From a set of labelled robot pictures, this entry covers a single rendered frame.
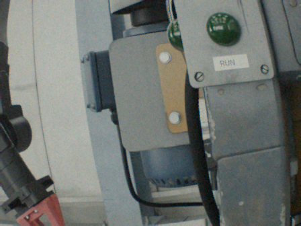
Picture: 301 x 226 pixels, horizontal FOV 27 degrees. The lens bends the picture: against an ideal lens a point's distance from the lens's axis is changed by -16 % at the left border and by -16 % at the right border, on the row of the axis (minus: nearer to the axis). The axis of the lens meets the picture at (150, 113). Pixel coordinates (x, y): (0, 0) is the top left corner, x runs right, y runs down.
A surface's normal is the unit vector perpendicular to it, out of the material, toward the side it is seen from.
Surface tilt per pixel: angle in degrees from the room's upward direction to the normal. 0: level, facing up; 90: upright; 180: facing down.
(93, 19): 90
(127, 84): 90
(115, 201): 90
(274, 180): 90
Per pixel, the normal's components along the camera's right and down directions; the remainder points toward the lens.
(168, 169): -0.52, 0.14
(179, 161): -0.29, 0.11
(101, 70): 0.20, 0.02
